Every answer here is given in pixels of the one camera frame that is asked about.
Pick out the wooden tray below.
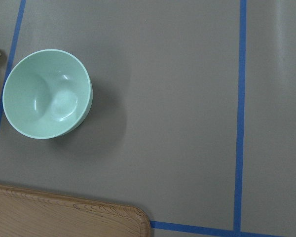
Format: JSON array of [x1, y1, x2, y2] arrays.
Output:
[[0, 184, 151, 237]]

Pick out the green bowl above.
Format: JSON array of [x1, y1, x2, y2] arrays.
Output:
[[2, 49, 93, 139]]

